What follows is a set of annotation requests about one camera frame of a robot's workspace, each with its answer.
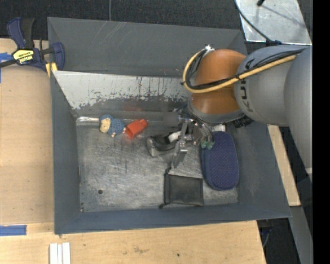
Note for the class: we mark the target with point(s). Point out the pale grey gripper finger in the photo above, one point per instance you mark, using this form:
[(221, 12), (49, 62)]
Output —
[(183, 149), (176, 154)]

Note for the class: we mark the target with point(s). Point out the grey and black metal tool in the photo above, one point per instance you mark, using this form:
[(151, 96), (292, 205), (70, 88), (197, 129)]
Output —
[(158, 146)]

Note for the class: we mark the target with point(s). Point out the black pouch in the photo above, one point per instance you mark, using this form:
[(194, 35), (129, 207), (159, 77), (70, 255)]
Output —
[(184, 188)]

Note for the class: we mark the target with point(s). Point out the dark blue oval case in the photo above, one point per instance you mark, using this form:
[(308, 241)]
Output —
[(221, 164)]

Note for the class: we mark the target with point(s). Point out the red plastic block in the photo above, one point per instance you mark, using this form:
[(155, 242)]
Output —
[(136, 128)]

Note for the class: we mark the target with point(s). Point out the grey metal bin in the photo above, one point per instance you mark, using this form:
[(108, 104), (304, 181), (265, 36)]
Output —
[(121, 175)]

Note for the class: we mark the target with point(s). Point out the blue toy figure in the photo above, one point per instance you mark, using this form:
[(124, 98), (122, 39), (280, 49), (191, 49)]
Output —
[(114, 126)]

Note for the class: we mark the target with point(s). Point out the pale wood board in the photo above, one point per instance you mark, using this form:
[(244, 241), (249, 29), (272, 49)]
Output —
[(24, 147)]

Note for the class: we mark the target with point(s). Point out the black cylinder on white bracket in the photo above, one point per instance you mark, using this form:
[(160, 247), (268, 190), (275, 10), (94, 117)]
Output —
[(243, 122)]

